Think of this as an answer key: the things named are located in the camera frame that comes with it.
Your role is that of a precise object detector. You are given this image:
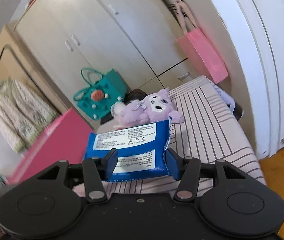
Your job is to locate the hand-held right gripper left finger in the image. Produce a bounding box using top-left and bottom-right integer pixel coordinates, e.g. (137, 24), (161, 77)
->
(36, 149), (119, 203)

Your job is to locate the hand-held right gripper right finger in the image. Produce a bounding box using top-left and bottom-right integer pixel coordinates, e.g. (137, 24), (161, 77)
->
(166, 148), (247, 203)

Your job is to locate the blue wet wipes packet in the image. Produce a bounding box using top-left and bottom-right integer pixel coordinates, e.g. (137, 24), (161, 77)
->
(83, 119), (172, 182)

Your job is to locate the purple plush toy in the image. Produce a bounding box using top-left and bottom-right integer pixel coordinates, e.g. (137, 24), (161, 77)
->
(118, 87), (184, 128)

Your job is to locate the white mesh bath loofah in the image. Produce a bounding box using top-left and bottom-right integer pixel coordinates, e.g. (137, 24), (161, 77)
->
(110, 102), (127, 118)

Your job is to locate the pink cardboard box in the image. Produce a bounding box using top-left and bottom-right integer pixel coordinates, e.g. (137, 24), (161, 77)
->
(6, 107), (97, 187)

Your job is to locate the black suitcase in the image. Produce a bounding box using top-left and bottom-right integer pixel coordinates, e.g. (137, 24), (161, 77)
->
(124, 89), (149, 104)

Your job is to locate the teal felt tote bag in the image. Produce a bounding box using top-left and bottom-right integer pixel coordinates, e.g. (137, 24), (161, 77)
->
(72, 67), (128, 120)

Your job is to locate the white knit panda cardigan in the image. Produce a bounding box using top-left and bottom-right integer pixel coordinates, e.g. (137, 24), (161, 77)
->
(0, 79), (60, 154)

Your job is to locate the pink paper bag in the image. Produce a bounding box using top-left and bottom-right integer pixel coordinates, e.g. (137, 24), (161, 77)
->
(169, 0), (228, 84)

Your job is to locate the grey wardrobe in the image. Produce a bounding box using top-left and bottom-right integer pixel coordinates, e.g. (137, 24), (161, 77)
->
(15, 0), (195, 120)

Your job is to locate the white door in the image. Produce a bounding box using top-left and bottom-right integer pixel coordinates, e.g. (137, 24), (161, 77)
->
(197, 0), (284, 159)

